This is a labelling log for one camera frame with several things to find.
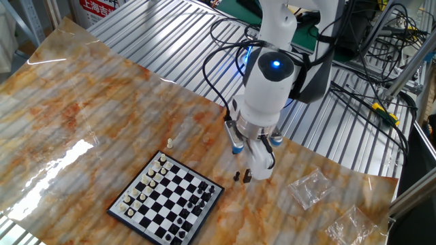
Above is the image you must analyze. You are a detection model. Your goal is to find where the red sign with characters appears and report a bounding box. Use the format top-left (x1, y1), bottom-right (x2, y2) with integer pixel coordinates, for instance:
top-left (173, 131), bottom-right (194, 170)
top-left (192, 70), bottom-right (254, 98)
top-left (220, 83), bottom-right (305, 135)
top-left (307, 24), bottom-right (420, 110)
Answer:
top-left (78, 0), bottom-right (119, 18)

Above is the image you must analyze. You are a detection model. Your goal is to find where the grey aluminium profile post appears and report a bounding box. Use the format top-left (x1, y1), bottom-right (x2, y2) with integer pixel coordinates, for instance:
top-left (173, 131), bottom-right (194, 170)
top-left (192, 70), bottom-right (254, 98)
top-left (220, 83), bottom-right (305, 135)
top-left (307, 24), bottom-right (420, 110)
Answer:
top-left (357, 0), bottom-right (398, 59)

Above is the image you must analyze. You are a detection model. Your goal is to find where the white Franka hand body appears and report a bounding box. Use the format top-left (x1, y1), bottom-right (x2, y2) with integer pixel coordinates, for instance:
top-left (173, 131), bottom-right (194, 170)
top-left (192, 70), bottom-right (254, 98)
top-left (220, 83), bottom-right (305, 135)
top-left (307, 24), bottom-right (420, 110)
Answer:
top-left (227, 96), bottom-right (277, 181)

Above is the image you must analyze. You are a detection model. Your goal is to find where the clear plastic zip bag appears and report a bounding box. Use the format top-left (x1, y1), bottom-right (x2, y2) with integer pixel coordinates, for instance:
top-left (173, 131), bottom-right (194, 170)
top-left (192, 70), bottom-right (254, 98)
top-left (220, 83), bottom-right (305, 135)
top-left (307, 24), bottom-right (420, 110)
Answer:
top-left (287, 168), bottom-right (337, 211)
top-left (325, 203), bottom-right (379, 245)

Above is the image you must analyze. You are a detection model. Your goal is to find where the black camera cable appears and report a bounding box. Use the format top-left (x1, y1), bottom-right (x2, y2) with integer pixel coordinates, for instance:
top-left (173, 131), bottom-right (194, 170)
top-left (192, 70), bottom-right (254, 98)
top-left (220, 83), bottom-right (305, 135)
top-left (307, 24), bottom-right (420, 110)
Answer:
top-left (201, 39), bottom-right (270, 122)

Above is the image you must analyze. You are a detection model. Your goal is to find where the aluminium table edge bar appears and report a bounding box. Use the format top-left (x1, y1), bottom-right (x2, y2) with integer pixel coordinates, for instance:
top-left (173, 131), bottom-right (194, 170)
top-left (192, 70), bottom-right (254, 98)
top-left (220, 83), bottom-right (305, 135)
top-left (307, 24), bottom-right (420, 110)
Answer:
top-left (388, 166), bottom-right (436, 219)

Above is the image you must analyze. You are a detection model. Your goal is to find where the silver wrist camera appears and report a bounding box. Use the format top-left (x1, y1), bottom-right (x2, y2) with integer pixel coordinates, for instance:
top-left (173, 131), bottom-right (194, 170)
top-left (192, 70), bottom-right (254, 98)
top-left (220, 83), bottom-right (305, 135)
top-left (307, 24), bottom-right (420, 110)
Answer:
top-left (223, 120), bottom-right (245, 156)

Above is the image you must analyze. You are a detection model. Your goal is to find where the orange marble pattern mat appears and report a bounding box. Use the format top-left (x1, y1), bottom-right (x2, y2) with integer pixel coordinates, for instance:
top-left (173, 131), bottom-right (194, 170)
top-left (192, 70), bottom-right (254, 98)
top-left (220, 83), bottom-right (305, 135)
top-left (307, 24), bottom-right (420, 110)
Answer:
top-left (0, 16), bottom-right (399, 245)

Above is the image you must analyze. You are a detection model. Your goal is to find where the black box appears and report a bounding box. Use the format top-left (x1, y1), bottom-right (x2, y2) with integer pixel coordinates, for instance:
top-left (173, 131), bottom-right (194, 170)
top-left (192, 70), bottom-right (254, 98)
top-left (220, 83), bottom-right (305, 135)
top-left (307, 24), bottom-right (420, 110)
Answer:
top-left (340, 6), bottom-right (372, 58)

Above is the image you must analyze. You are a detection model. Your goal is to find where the yellow handled screwdriver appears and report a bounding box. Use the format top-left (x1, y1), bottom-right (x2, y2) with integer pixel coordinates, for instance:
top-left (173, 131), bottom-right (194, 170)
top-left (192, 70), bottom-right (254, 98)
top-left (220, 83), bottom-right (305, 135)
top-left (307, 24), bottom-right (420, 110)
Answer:
top-left (345, 83), bottom-right (401, 127)

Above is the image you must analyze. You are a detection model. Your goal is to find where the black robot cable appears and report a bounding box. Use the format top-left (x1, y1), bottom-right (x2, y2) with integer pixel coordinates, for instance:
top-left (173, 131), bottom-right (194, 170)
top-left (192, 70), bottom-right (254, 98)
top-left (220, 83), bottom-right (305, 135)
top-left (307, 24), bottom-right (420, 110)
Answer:
top-left (328, 47), bottom-right (419, 164)

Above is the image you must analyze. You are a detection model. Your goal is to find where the green cutting mat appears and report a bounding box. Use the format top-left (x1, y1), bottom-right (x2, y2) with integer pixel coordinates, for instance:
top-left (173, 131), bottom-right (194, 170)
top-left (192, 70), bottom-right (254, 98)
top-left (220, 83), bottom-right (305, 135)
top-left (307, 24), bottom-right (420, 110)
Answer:
top-left (216, 0), bottom-right (358, 64)

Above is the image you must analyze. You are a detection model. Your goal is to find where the grey perforated rack upright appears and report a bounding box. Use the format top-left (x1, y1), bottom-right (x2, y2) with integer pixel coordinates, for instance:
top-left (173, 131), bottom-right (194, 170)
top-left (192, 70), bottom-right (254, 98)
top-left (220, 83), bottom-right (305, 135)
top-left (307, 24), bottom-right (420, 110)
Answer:
top-left (18, 0), bottom-right (47, 47)

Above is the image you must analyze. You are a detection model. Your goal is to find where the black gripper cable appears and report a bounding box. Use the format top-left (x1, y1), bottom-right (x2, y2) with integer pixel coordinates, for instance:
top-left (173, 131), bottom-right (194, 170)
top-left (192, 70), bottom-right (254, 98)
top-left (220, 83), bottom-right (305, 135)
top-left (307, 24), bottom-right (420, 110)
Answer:
top-left (259, 135), bottom-right (276, 170)

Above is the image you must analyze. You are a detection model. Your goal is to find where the slanted aluminium profile bar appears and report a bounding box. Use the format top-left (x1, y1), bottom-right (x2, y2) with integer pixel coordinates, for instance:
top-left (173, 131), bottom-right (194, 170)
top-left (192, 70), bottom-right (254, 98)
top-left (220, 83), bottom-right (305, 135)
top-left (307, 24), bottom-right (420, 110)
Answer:
top-left (384, 32), bottom-right (436, 99)

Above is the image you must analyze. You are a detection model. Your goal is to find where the black and white chessboard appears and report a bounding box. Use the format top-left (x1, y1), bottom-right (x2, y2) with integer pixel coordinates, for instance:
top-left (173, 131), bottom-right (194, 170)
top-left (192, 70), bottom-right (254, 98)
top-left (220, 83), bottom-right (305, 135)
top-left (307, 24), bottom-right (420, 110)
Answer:
top-left (106, 150), bottom-right (225, 245)

